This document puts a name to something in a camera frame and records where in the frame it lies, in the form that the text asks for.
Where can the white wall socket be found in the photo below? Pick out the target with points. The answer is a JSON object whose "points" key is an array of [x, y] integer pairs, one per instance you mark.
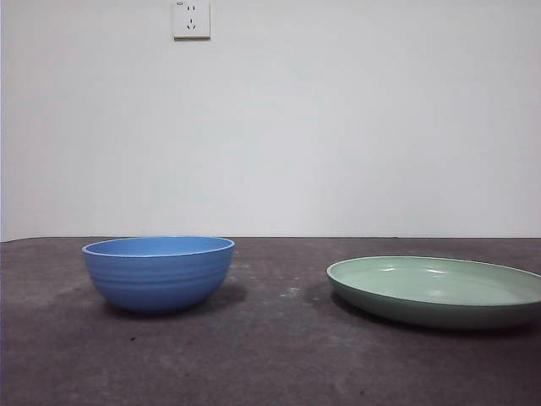
{"points": [[191, 21]]}

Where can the blue ribbed bowl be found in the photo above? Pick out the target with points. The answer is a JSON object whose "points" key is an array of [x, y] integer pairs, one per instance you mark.
{"points": [[156, 283]]}

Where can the pale green plate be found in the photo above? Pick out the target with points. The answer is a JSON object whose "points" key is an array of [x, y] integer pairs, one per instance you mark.
{"points": [[422, 315]]}

